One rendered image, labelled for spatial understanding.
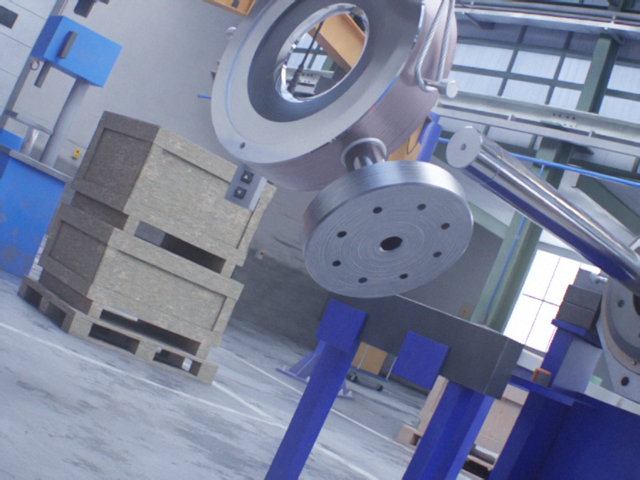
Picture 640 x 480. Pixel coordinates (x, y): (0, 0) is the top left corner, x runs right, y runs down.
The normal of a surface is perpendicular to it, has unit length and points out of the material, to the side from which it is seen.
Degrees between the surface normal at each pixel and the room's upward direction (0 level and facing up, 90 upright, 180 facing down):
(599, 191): 90
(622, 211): 90
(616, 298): 90
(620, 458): 90
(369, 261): 131
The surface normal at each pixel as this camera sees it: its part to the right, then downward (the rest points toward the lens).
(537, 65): -0.71, -0.36
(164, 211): 0.67, 0.24
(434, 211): 0.18, 0.75
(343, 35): 0.85, 0.34
